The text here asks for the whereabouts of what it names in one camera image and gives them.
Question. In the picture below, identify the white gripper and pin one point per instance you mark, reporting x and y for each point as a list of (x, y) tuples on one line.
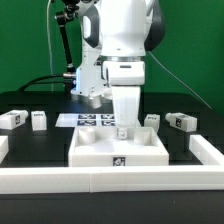
[(125, 79)]

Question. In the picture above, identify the white square table top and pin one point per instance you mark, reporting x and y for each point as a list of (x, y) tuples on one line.
[(100, 147)]

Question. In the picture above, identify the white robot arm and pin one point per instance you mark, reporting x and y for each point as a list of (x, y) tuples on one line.
[(116, 35)]

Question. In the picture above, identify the white sheet with markers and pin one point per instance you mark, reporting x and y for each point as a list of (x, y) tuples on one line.
[(74, 120)]

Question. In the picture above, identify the white U-shaped obstacle fence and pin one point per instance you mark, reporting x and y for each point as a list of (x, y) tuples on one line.
[(108, 179)]

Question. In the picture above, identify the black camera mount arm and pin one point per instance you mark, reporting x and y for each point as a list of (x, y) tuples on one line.
[(62, 18)]

